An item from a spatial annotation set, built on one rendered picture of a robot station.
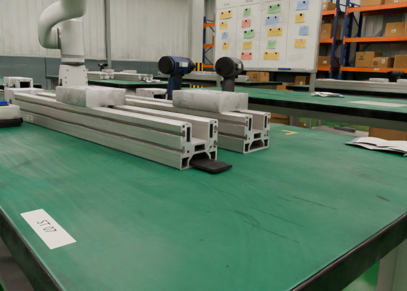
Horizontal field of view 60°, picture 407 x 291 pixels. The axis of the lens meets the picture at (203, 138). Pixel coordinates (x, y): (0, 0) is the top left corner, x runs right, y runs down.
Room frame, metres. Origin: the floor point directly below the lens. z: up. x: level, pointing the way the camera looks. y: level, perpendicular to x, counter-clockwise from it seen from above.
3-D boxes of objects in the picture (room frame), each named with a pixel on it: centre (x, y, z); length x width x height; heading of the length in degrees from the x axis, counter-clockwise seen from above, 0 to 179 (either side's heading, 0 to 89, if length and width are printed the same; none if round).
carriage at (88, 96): (0.92, 0.30, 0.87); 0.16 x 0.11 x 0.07; 47
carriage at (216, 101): (0.89, -0.01, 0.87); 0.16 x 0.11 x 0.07; 47
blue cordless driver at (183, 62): (1.24, 0.08, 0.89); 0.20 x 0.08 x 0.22; 150
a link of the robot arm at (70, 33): (1.37, 0.51, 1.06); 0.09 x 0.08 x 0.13; 116
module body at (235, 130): (1.06, 0.17, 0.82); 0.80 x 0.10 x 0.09; 47
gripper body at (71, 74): (1.37, 0.51, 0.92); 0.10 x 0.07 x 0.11; 137
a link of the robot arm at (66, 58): (1.37, 0.51, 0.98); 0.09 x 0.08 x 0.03; 137
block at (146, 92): (1.41, 0.22, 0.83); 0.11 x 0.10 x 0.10; 134
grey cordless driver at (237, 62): (1.16, -0.09, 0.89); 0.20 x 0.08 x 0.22; 160
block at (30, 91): (1.21, 0.63, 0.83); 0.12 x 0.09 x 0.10; 137
